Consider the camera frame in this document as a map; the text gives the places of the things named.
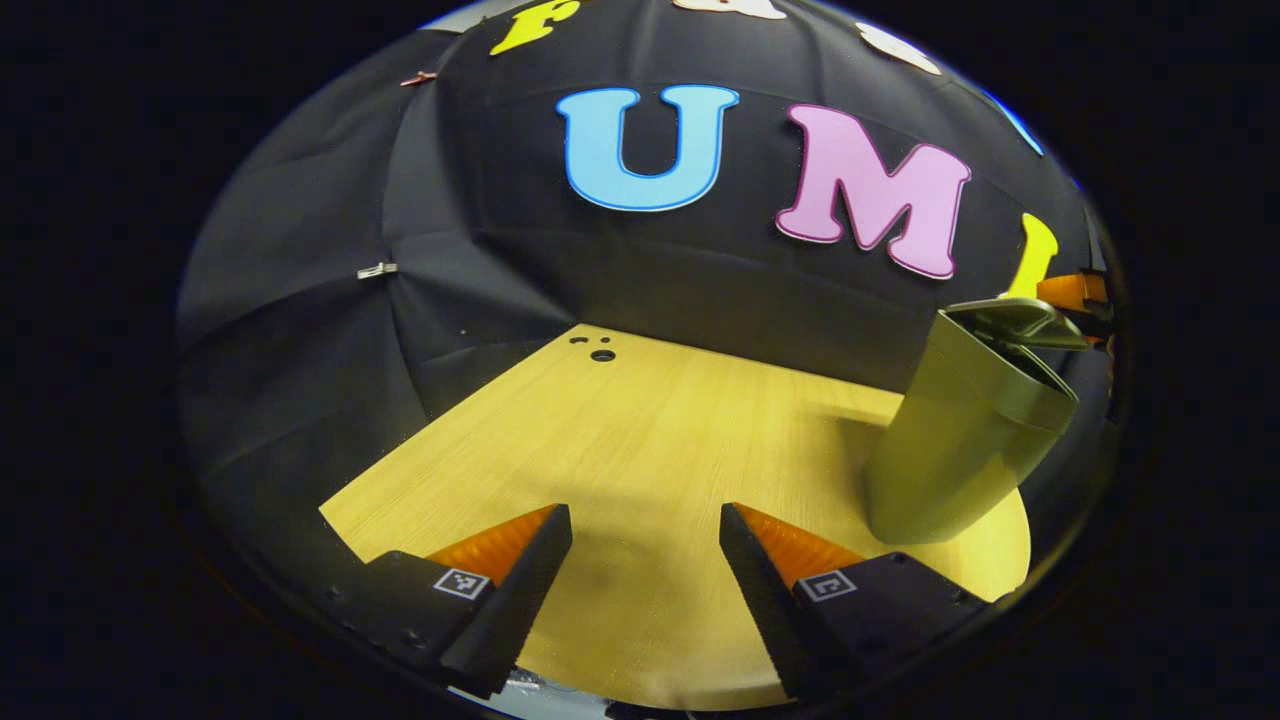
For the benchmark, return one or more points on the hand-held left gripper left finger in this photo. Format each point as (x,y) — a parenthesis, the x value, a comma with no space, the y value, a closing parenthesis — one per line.
(500,610)

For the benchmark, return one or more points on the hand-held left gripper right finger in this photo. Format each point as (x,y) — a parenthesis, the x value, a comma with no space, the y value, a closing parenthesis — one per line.
(770,610)

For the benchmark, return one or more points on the small red cloth clip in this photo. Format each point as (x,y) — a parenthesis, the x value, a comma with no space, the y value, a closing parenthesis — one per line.
(418,78)

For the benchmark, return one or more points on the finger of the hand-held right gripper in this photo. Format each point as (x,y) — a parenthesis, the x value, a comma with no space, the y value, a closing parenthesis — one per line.
(1070,292)

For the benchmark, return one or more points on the black backdrop cloth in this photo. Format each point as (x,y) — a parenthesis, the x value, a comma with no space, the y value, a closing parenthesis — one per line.
(400,350)

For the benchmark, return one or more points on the pale green desktop garbage bin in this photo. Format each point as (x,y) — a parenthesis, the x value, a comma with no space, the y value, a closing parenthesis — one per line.
(950,440)

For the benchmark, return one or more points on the light wooden desktop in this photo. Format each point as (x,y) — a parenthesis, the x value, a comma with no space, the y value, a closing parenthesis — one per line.
(650,450)

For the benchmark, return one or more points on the small silver cloth clip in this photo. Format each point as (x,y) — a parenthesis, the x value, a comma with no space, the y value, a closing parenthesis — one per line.
(377,270)

